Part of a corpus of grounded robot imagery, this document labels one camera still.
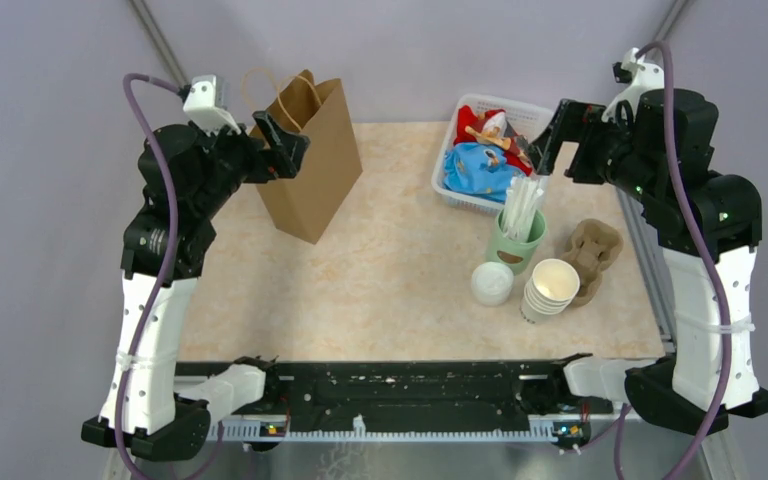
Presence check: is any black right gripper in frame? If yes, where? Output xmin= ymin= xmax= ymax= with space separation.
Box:
xmin=524 ymin=98 xmax=658 ymax=203

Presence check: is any green straw holder cup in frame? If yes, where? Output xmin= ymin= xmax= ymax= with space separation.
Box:
xmin=485 ymin=211 xmax=547 ymax=275

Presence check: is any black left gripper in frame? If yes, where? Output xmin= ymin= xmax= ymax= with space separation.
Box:
xmin=190 ymin=109 xmax=308 ymax=217

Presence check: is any blue snack packet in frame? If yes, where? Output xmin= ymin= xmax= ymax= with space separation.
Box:
xmin=442 ymin=143 xmax=524 ymax=203

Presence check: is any stack of white lids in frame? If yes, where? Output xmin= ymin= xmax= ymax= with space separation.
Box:
xmin=470 ymin=262 xmax=514 ymax=307

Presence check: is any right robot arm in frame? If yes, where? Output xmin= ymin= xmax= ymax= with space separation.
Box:
xmin=527 ymin=89 xmax=768 ymax=434

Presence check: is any brown paper bag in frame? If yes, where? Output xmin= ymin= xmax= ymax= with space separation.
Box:
xmin=241 ymin=67 xmax=362 ymax=244

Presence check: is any stack of paper cups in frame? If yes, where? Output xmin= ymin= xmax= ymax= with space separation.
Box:
xmin=520 ymin=258 xmax=580 ymax=324

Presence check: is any red snack packet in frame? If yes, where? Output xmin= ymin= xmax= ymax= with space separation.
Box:
xmin=452 ymin=105 xmax=534 ymax=175

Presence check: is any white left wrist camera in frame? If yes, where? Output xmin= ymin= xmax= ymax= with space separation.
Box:
xmin=183 ymin=74 xmax=242 ymax=135

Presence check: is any brown cardboard cup carrier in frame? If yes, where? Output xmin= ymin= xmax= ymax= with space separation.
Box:
xmin=561 ymin=218 xmax=624 ymax=307

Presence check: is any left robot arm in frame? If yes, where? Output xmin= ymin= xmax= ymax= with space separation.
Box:
xmin=81 ymin=111 xmax=310 ymax=462

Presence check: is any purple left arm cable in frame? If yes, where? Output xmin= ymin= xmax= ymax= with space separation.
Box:
xmin=113 ymin=72 xmax=193 ymax=480

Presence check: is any white plastic basket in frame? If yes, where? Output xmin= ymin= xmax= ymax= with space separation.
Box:
xmin=431 ymin=94 xmax=552 ymax=215

